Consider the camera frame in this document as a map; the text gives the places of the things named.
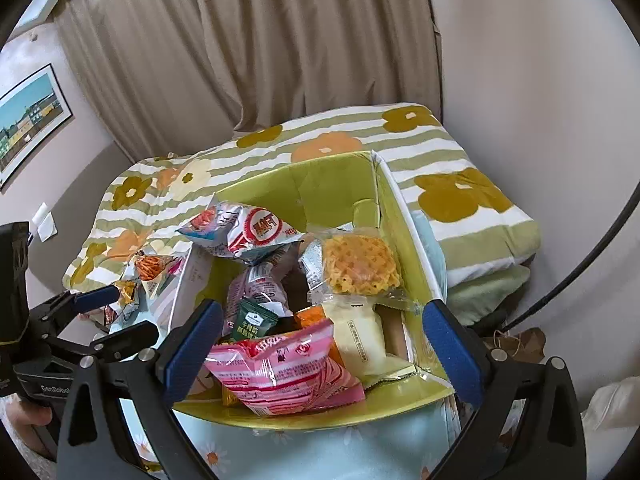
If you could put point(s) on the white wall switch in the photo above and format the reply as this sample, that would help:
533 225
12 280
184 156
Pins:
40 212

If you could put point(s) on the cream orange pastry packet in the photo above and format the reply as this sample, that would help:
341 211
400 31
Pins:
357 341

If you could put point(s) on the grey padded headboard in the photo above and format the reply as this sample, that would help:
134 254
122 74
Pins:
75 180

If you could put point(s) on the floral striped blanket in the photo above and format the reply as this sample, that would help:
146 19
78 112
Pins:
450 160

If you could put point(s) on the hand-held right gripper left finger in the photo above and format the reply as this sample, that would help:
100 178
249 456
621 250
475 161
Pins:
190 352

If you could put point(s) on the pink striped snack packet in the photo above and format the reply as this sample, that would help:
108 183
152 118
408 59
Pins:
285 375

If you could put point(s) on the small yellow snack packet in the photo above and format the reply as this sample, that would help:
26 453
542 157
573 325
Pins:
126 292

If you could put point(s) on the green cardboard box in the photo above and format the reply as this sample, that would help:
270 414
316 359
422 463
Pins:
330 180

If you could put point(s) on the wall poster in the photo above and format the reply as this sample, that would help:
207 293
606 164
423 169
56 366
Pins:
30 115

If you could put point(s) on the grey purple snack packet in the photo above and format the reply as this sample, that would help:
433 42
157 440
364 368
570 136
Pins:
255 287

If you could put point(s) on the orange sticks snack packet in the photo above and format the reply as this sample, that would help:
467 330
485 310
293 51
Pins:
150 266

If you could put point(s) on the waffle snack packet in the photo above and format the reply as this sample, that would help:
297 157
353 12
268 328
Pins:
357 265

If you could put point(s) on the brown paper bag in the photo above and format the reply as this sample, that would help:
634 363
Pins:
520 345

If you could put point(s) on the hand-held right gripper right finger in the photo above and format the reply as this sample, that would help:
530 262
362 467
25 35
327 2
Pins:
452 352

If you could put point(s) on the person's left hand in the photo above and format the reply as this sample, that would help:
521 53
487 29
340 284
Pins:
32 415

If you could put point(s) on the red circle snack packet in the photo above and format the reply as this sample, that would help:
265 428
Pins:
255 232

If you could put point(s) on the small green snack packet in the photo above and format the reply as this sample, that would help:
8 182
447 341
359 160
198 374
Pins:
252 322

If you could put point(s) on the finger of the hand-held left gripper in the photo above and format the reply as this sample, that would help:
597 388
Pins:
125 338
95 300

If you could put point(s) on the white cloth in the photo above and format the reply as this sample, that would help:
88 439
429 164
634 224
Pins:
615 400

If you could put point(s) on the black curved stand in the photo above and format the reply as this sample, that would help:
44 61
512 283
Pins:
550 300

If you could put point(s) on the beige curtain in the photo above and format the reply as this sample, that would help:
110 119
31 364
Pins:
250 35

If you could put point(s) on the green pillow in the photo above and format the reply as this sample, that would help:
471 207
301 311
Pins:
480 295

